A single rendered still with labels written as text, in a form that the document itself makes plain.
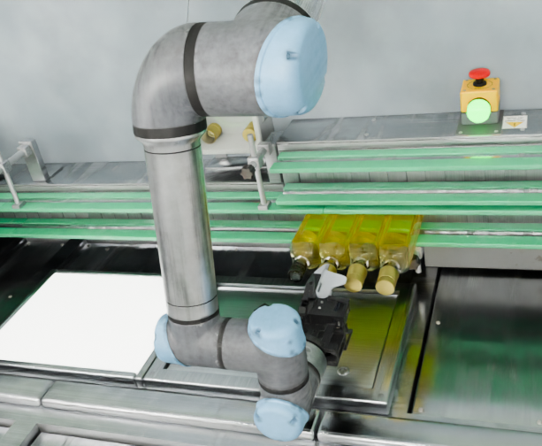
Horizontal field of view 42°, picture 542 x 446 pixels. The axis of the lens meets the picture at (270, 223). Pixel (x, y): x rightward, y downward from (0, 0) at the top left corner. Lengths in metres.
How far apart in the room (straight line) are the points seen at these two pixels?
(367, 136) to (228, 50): 0.67
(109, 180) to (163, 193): 0.84
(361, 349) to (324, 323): 0.18
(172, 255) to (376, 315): 0.57
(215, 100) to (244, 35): 0.08
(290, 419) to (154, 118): 0.46
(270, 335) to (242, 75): 0.35
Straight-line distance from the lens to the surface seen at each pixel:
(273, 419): 1.05
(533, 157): 1.39
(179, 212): 0.95
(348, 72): 1.55
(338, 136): 1.49
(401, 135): 1.46
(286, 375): 1.01
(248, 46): 0.85
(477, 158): 1.38
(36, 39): 1.86
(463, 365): 1.36
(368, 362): 1.32
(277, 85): 0.83
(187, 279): 0.99
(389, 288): 1.28
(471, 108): 1.43
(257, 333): 0.98
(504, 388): 1.32
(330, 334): 1.17
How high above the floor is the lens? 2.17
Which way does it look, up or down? 53 degrees down
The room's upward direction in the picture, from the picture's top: 149 degrees counter-clockwise
